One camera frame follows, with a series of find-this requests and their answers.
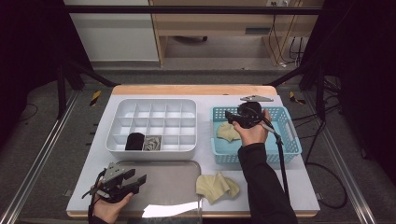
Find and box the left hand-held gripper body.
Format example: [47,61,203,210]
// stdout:
[93,161,138,204]

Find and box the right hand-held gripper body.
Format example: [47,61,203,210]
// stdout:
[237,94,275,130]

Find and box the pale yellow sock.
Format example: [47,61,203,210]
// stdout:
[216,120,242,143]
[195,171,241,205]

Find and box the translucent grey box lid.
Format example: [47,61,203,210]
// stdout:
[106,160,204,218]

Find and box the light blue plastic basket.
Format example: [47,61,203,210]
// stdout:
[210,105,303,165]

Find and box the white compartment storage box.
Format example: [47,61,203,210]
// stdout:
[105,98,200,161]

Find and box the person's right hand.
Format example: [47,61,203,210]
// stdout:
[233,108,273,147]

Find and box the person's left hand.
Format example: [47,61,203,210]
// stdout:
[90,186,135,224]

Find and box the white table mat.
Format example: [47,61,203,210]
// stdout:
[65,93,321,216]

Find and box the black yellow tape strip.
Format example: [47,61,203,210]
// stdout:
[289,91,306,105]
[89,90,103,107]

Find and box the black metal stand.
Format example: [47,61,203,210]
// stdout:
[55,57,120,120]
[264,59,328,122]

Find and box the black object under desk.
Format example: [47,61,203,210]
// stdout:
[172,35,208,44]

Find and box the wooden desk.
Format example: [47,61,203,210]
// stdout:
[148,0,325,68]

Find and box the black curtain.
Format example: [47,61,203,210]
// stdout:
[0,0,94,150]
[300,0,396,185]

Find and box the white cabinet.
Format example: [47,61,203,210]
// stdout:
[64,0,161,63]

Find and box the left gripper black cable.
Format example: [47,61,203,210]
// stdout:
[81,169,108,224]

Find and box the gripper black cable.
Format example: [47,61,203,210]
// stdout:
[260,119,292,203]
[81,169,108,224]

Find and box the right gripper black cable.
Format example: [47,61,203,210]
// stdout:
[260,119,292,203]

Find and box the aluminium rail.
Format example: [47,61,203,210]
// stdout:
[303,91,377,224]
[0,90,80,224]

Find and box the yellow cable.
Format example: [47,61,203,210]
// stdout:
[269,0,304,66]

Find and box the black frame bar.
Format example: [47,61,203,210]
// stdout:
[64,5,323,16]

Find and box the black floor cable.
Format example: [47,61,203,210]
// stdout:
[292,102,349,210]

